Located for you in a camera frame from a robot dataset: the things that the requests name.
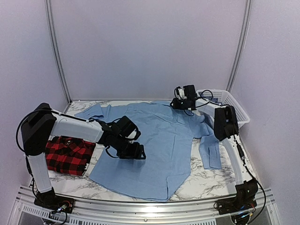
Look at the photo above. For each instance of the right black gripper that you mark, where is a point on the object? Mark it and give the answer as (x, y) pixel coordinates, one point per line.
(176, 104)

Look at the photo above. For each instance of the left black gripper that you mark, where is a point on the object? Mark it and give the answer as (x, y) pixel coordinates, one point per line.
(135, 153)

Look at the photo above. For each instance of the light blue long sleeve shirt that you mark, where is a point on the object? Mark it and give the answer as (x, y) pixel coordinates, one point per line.
(167, 136)

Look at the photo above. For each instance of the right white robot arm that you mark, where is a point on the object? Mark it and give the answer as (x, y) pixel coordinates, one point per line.
(226, 131)

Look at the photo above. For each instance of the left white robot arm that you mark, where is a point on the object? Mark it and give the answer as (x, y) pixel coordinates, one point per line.
(37, 126)

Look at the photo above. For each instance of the blue patterned shirt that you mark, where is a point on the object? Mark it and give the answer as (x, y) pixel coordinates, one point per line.
(214, 100)

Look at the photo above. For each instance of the white plastic basket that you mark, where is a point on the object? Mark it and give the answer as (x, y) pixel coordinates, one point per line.
(228, 101)

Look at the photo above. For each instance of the red black plaid shirt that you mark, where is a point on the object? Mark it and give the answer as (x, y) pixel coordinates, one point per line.
(68, 155)

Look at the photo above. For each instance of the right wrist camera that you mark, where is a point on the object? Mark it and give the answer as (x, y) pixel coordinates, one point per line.
(179, 93)

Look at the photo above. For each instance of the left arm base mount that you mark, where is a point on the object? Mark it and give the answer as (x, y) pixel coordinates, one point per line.
(57, 202)

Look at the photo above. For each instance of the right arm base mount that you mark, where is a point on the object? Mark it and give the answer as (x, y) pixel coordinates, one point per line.
(233, 204)

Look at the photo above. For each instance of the right aluminium wall post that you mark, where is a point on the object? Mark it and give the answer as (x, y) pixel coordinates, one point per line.
(241, 45)

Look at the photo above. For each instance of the aluminium wall post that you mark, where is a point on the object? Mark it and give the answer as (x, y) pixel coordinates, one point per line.
(55, 49)
(241, 45)

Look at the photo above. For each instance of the aluminium front frame rail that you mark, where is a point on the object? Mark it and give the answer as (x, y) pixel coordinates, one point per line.
(98, 212)

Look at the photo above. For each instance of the left aluminium wall post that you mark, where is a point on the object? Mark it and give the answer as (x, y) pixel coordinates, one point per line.
(55, 49)

